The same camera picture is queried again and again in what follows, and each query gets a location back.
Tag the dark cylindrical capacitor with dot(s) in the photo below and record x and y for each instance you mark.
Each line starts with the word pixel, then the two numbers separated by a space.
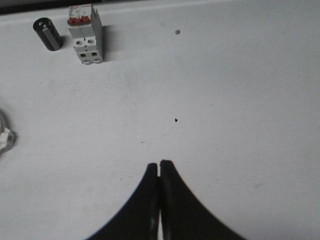
pixel 48 34

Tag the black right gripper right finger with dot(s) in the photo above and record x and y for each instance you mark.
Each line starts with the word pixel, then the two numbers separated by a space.
pixel 183 216

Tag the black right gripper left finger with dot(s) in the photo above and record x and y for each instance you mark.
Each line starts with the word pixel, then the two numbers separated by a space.
pixel 138 219

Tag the white circuit breaker red switch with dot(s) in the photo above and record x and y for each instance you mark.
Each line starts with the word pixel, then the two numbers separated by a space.
pixel 85 27

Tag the white half pipe clamp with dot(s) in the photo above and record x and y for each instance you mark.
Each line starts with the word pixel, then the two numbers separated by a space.
pixel 8 137

